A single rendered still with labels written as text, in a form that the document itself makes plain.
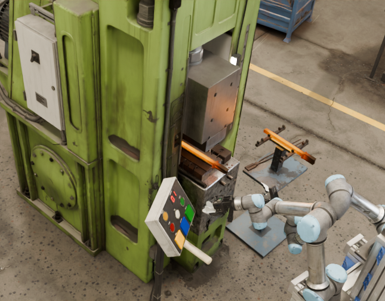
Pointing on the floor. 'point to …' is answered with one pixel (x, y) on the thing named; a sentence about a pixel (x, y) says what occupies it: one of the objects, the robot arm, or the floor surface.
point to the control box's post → (159, 272)
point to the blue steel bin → (285, 14)
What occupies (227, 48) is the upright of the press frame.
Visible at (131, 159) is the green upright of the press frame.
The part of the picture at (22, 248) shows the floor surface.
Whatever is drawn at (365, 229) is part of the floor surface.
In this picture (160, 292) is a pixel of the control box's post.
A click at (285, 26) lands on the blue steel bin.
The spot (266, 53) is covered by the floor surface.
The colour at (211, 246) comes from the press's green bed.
